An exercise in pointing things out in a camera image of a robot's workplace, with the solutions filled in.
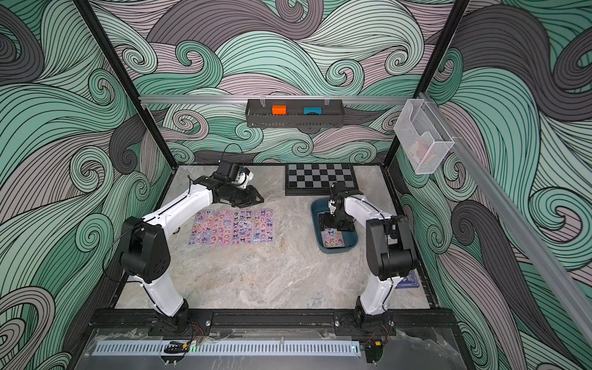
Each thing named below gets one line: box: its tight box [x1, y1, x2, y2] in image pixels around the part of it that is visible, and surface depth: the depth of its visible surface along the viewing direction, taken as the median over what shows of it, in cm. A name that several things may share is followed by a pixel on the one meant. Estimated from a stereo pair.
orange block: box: [271, 104, 288, 116], surface depth 96 cm
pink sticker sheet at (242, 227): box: [231, 209, 254, 246], surface depth 97 cm
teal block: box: [302, 107, 323, 115], surface depth 97 cm
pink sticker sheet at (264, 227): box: [252, 208, 276, 246], surface depth 99 cm
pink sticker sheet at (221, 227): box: [209, 209, 234, 246], surface depth 97 cm
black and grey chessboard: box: [285, 162, 359, 196], surface depth 113 cm
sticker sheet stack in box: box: [320, 228, 346, 248], surface depth 94 cm
